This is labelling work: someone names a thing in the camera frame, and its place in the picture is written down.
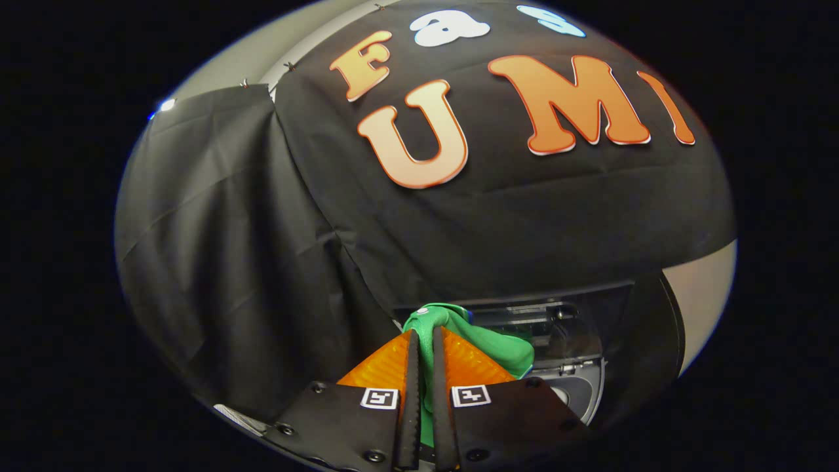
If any green polo shirt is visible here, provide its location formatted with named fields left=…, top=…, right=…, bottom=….
left=401, top=303, right=535, bottom=450

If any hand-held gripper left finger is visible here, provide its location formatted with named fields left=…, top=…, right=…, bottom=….
left=264, top=328, right=421, bottom=472

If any black backdrop cloth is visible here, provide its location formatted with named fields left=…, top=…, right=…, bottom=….
left=115, top=0, right=736, bottom=427

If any grey washing machine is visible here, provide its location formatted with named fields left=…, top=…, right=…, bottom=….
left=392, top=274, right=686, bottom=433

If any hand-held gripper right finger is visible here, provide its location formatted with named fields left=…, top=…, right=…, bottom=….
left=430, top=325, right=592, bottom=472

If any row of black cloth clips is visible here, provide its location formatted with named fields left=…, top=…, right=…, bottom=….
left=239, top=3, right=387, bottom=89

